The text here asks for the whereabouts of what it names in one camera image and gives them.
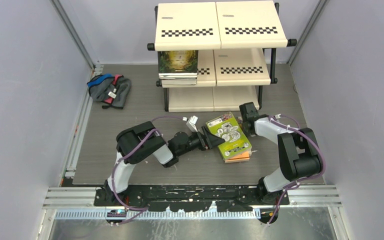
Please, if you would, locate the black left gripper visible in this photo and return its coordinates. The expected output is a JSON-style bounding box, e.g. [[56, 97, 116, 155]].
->
[[177, 127, 226, 158]]

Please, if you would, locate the lime green cartoon book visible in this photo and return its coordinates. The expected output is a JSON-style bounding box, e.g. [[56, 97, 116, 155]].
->
[[205, 111, 252, 163]]

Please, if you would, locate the green Alice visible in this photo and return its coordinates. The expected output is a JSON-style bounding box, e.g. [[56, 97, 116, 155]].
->
[[158, 50, 199, 75]]

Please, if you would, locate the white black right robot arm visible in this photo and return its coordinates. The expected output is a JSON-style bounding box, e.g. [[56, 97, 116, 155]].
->
[[239, 102, 325, 206]]

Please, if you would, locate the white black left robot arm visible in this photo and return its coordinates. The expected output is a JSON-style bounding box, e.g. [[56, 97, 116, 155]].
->
[[104, 121, 226, 207]]

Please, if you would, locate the cream three-tier shelf rack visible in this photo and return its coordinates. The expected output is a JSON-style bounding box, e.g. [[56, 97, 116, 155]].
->
[[147, 0, 298, 113]]

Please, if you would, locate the grey blue red cloth bag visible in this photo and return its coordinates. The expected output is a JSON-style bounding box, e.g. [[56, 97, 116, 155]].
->
[[86, 73, 132, 110]]

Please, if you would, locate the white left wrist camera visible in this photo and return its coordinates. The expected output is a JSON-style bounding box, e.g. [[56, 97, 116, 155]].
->
[[182, 115, 199, 133]]

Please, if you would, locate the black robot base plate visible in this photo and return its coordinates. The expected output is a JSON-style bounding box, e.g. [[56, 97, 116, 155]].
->
[[93, 184, 290, 213]]

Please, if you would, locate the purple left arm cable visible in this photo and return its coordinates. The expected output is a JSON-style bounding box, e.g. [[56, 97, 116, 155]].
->
[[110, 115, 188, 226]]

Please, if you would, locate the aluminium frame rail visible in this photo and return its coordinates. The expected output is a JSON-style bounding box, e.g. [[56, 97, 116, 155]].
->
[[59, 64, 104, 186]]

